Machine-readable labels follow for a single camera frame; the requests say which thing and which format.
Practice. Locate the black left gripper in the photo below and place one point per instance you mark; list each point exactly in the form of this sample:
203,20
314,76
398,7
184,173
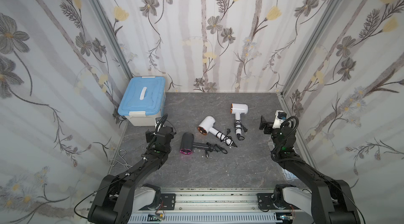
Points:
151,135

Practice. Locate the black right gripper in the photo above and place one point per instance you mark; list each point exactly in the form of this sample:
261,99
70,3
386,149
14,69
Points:
266,125

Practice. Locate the dark grey pink hair dryer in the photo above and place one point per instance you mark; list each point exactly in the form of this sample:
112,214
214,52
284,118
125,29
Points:
188,144

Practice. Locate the white hair dryer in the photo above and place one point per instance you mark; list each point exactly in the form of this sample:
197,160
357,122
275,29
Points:
238,110
207,126

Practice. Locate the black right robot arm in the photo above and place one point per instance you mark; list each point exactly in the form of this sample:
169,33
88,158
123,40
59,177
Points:
330,201

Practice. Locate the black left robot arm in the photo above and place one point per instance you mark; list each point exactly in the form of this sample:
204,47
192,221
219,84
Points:
113,202

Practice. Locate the blue lid storage box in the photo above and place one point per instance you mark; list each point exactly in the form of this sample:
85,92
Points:
143,101

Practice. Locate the blue face mask pack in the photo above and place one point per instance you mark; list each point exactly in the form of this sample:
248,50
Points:
289,176

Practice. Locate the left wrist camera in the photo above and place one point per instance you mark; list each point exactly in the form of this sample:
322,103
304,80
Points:
160,122

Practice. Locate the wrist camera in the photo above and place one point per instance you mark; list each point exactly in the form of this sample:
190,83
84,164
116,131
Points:
280,117
160,122

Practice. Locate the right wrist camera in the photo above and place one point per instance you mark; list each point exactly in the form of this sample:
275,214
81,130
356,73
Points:
280,117

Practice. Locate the metal wire tongs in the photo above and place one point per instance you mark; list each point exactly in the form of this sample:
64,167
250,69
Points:
120,160

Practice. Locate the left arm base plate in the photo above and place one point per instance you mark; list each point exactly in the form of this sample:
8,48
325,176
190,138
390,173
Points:
166,202

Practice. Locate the aluminium rail frame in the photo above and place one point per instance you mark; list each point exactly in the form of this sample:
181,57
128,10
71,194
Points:
210,199

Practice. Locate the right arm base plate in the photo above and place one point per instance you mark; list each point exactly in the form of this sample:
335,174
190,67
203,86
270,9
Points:
266,202

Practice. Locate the white vented cable duct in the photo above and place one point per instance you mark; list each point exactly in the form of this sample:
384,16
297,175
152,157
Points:
207,218

